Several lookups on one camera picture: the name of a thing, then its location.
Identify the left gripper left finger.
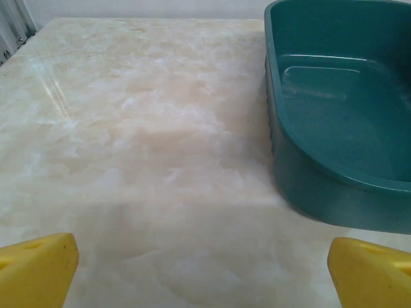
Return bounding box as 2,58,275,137
0,233,80,308

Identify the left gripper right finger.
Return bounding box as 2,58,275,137
327,237,411,308

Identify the teal plastic container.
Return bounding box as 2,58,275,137
263,0,411,234

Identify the aluminium frame post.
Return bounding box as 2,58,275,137
0,0,42,67

